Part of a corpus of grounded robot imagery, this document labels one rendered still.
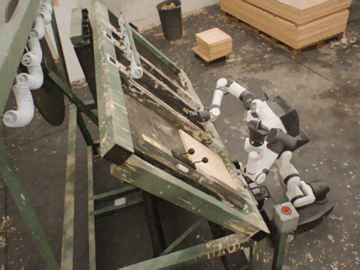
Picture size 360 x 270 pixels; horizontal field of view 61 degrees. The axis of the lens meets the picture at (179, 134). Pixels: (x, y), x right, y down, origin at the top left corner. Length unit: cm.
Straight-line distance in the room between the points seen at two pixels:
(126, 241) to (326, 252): 184
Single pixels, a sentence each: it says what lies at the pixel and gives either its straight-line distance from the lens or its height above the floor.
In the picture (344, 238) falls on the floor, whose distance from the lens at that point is 325.
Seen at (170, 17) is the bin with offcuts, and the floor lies 48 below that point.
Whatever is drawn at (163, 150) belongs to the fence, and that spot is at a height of 155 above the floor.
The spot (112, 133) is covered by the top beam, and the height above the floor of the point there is 190.
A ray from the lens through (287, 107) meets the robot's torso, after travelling 214.
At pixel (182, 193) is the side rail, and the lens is 156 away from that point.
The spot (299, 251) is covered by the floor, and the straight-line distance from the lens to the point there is 309.
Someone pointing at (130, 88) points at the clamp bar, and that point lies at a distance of 198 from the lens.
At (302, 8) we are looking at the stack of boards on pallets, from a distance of 535.
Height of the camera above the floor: 270
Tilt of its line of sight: 41 degrees down
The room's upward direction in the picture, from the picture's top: 10 degrees counter-clockwise
